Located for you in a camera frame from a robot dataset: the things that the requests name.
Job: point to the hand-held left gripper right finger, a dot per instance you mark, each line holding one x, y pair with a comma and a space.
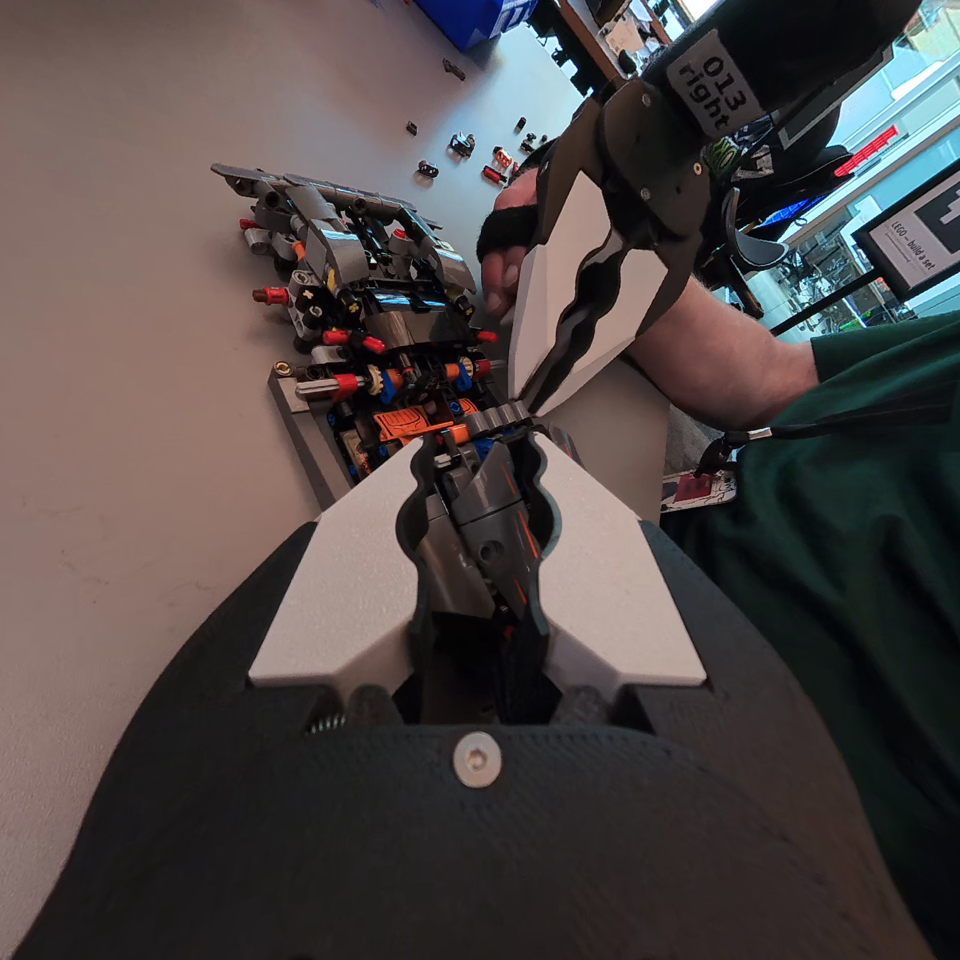
615, 600

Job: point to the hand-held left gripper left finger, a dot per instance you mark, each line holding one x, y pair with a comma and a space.
337, 592

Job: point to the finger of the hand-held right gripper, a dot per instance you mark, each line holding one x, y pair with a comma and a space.
547, 285
615, 322

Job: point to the grey lego car model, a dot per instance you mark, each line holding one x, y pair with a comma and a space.
390, 315

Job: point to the person's right forearm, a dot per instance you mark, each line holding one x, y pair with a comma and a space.
735, 360

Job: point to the scattered loose lego pieces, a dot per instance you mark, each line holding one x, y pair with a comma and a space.
461, 144

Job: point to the person's right hand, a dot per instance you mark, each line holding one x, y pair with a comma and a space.
499, 277

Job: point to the cluttered wooden workbench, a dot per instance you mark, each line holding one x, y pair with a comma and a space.
592, 45

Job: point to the white badge card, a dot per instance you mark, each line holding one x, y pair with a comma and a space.
697, 491

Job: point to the black office chair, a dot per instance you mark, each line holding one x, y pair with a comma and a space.
750, 251

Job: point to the blue storage bin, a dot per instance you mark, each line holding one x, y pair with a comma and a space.
457, 19

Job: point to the black framed sign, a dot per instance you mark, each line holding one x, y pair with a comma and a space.
911, 247

